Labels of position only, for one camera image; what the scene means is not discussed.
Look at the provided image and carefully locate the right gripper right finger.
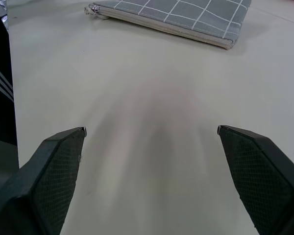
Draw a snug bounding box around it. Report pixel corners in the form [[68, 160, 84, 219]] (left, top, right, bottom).
[[217, 125, 294, 235]]

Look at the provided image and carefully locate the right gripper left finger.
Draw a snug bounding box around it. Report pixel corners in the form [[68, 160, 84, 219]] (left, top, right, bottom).
[[0, 126, 87, 235]]

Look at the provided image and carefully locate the grey checked cloth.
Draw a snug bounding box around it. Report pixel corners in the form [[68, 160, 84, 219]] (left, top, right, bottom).
[[84, 0, 252, 51]]

